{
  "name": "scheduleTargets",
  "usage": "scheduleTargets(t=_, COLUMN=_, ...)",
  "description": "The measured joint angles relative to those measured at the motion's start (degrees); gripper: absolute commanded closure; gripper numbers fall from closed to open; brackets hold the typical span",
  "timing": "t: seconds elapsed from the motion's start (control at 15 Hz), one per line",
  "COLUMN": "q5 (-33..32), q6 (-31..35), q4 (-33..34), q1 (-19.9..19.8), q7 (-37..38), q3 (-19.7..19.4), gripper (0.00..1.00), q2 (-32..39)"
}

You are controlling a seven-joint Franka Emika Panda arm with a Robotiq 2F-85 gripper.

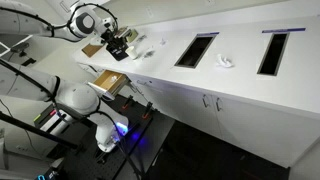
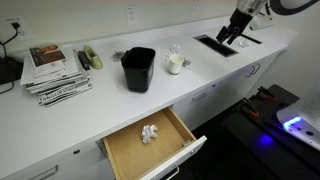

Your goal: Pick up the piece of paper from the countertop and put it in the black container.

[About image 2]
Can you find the crumpled paper behind mug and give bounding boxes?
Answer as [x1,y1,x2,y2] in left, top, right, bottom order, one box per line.
[170,44,181,54]

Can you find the white cabinet door handle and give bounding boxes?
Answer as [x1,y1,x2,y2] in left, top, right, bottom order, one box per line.
[245,63,261,78]

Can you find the black cart with clamps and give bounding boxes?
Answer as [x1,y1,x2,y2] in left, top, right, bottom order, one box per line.
[224,85,320,180]

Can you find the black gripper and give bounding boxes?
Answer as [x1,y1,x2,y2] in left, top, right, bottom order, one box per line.
[216,9,252,45]

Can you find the stack of magazines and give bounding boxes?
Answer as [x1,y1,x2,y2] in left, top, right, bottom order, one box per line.
[20,44,93,107]

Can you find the black power cable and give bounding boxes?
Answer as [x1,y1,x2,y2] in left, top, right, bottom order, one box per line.
[0,22,20,95]

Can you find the black plastic container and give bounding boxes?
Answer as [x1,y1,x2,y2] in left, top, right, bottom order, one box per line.
[121,47,156,93]

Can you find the crumpled paper in drawer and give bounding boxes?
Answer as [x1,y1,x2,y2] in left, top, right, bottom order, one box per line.
[141,125,158,144]

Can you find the white paper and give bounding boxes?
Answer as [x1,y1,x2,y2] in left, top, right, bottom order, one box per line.
[238,40,250,48]

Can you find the black device at left edge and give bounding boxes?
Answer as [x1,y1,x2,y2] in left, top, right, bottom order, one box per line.
[0,56,23,85]

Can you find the white wall outlet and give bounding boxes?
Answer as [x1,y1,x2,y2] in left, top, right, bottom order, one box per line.
[126,6,137,26]

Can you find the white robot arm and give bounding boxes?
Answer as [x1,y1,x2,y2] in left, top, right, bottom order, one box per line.
[216,0,319,44]

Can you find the open wooden drawer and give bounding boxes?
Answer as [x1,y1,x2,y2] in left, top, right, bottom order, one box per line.
[103,107,207,180]

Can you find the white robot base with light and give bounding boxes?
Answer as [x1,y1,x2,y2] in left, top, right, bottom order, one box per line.
[276,99,320,151]

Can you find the wall outlet with plug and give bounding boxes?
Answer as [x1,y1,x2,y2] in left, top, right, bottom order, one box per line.
[3,16,27,41]

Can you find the closed drawer handle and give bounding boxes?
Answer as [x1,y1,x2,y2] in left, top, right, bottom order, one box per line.
[192,93,207,102]

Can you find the white ceramic mug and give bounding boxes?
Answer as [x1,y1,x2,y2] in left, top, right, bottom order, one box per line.
[167,54,185,75]

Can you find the large countertop grommet slot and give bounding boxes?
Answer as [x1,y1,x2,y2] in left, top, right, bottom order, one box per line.
[195,34,237,58]

